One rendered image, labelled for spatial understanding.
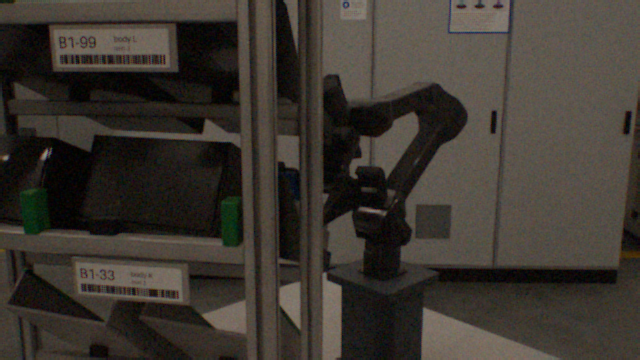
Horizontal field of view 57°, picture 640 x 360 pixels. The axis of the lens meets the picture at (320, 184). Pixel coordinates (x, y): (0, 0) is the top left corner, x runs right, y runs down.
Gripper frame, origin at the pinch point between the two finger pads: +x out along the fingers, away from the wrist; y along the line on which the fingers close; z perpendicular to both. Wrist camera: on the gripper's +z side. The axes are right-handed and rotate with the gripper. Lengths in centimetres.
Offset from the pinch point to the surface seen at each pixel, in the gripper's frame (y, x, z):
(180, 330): -3.3, 26.9, 7.2
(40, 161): -9.6, 26.3, 27.1
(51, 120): -566, -445, -297
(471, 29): -8, -276, -104
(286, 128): 2.3, 5.7, 16.8
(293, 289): -26, -33, -59
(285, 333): 5.7, 23.1, 3.8
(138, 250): 2.3, 32.1, 24.3
